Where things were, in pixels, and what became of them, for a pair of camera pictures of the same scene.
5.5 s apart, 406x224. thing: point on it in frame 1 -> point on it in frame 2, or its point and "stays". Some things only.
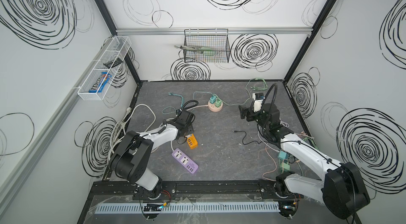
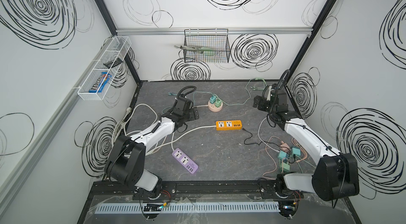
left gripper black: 185,122 -> 190,114
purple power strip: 185,160 stays
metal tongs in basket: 206,50 stays
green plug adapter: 218,103 stays
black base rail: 202,189 stays
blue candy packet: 100,83 stays
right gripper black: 248,113 -> 259,102
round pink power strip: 212,108 stays
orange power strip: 192,141 -> 229,124
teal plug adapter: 212,99 stays
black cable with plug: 242,140 -> 266,142
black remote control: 113,63 stays
